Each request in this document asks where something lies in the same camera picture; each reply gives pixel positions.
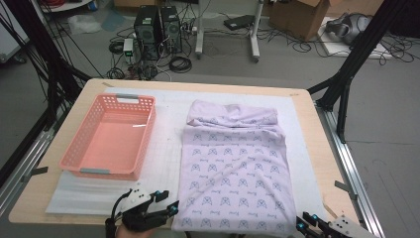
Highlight lavender printed towel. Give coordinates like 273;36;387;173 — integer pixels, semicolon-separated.
171;98;298;238

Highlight clear plastic bag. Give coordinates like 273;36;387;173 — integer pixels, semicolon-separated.
67;13;102;36

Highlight flat brown cardboard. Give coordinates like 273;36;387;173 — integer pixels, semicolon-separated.
113;0;163;10

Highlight black cable coil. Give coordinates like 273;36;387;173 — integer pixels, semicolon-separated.
108;40;125;56
168;56;193;74

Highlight tangled black floor cables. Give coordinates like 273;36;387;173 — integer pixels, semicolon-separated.
377;33;417;66

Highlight flat black device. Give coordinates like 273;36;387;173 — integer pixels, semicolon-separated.
223;14;257;32

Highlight brown cardboard box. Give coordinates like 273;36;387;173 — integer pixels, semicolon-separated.
268;0;331;43

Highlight grey padded headset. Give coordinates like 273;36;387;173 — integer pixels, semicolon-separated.
325;12;372;46

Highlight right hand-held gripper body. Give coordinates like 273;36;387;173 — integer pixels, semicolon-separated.
310;215;378;238

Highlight white grid mat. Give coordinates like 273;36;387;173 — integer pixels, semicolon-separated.
45;86;323;223

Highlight person's left hand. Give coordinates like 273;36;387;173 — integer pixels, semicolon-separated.
115;224;157;238

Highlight small white box device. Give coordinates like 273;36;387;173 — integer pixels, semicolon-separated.
122;38;135;64

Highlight black computer tower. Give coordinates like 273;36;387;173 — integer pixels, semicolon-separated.
133;5;162;61
159;5;183;55

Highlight pink plastic basket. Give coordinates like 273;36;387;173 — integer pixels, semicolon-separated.
58;93;157;181

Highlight grey rail clamp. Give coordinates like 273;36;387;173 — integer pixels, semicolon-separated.
334;179;360;201
21;166;50;183

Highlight white cabinet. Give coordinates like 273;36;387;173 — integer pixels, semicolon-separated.
0;0;31;63

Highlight white metal stand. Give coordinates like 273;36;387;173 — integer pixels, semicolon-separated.
194;0;265;63

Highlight thin wooden stick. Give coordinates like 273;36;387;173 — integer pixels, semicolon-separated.
322;202;339;220

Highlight white round table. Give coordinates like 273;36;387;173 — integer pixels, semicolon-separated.
39;0;94;14

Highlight black frame strut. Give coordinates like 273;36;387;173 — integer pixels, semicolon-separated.
306;0;410;145
3;0;92;131

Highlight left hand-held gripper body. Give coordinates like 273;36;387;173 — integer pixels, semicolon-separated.
120;182;172;232

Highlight aluminium rail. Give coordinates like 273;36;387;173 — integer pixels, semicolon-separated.
0;108;67;216
315;102;386;238

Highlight white floor board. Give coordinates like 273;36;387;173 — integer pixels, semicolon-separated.
318;16;394;60

